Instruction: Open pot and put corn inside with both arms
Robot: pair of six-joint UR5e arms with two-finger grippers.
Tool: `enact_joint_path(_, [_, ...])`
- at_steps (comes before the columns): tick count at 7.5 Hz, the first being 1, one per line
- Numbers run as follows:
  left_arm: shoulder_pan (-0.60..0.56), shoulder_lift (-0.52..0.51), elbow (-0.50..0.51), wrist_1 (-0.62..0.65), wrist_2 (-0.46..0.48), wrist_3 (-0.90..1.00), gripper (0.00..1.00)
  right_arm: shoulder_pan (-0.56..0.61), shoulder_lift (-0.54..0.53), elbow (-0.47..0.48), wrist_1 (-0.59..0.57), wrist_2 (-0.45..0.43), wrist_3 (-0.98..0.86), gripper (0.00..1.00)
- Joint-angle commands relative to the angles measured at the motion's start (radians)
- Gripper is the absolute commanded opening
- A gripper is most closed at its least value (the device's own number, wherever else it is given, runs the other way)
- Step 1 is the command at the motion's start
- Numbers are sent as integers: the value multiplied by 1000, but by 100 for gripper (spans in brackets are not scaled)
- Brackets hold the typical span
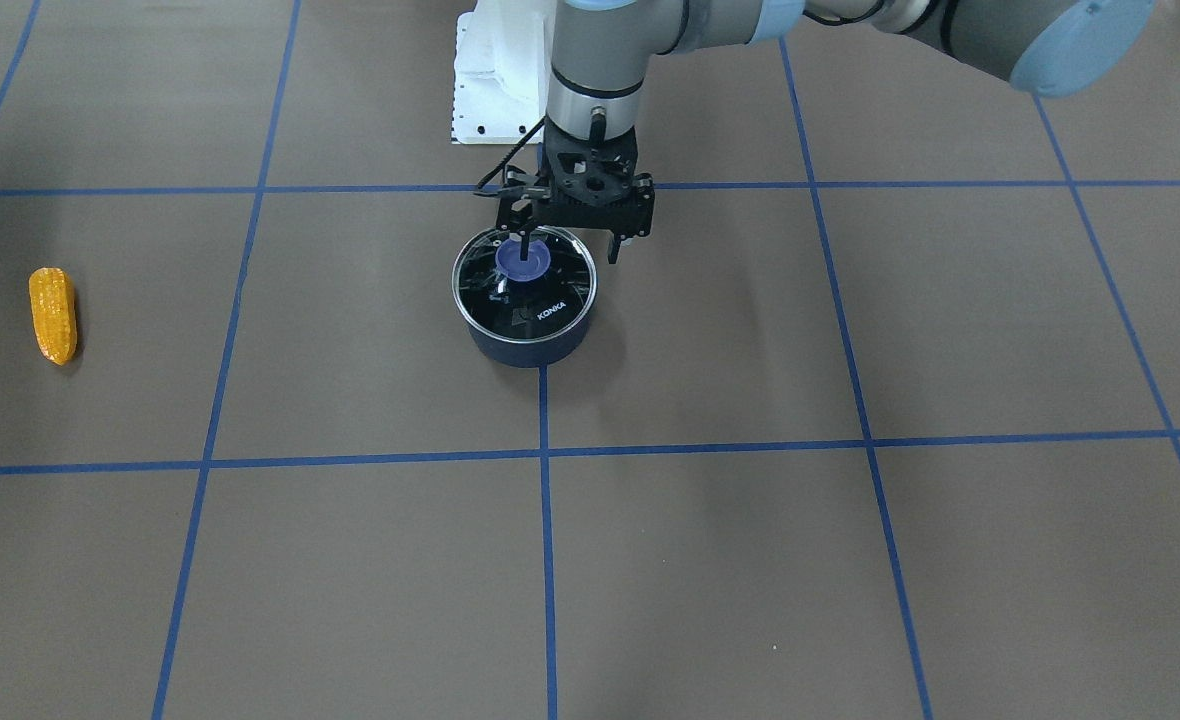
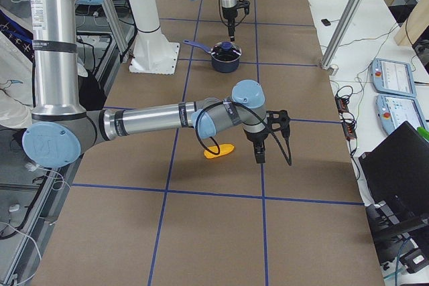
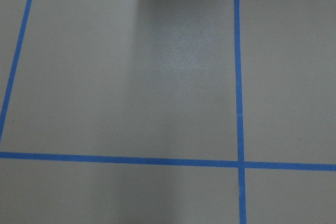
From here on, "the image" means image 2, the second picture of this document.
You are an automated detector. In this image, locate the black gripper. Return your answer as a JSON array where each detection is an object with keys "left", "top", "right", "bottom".
[
  {"left": 245, "top": 131, "right": 267, "bottom": 164},
  {"left": 221, "top": 7, "right": 237, "bottom": 42}
]

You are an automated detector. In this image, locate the glass pot lid blue knob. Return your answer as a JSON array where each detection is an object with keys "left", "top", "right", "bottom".
[{"left": 212, "top": 42, "right": 242, "bottom": 57}]

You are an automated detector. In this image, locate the yellow toy corn cob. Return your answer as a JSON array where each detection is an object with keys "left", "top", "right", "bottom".
[{"left": 203, "top": 143, "right": 235, "bottom": 159}]

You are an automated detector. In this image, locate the dark blue saucepan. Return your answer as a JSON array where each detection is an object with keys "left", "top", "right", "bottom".
[{"left": 183, "top": 40, "right": 242, "bottom": 74}]

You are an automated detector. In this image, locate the small black square pad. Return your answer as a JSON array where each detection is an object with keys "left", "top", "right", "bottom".
[{"left": 321, "top": 19, "right": 331, "bottom": 26}]

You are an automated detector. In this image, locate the black laptop computer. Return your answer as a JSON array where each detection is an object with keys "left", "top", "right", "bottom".
[{"left": 358, "top": 121, "right": 429, "bottom": 213}]

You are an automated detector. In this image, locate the near teach pendant tablet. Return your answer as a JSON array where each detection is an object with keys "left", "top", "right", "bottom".
[{"left": 375, "top": 94, "right": 428, "bottom": 135}]

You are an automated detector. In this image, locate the teach pendant tablet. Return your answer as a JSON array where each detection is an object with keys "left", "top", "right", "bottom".
[
  {"left": 375, "top": 94, "right": 428, "bottom": 135},
  {"left": 369, "top": 58, "right": 417, "bottom": 98}
]

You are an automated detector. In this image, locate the far teach pendant tablet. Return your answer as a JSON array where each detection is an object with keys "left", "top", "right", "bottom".
[{"left": 369, "top": 58, "right": 417, "bottom": 98}]

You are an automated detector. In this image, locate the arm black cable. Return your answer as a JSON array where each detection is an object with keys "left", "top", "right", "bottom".
[{"left": 196, "top": 100, "right": 293, "bottom": 167}]

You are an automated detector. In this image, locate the white pedestal column base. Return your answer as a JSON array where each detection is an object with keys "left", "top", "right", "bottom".
[{"left": 129, "top": 0, "right": 180, "bottom": 75}]

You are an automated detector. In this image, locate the aluminium frame post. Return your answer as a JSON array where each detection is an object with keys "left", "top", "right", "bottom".
[{"left": 320, "top": 0, "right": 362, "bottom": 76}]

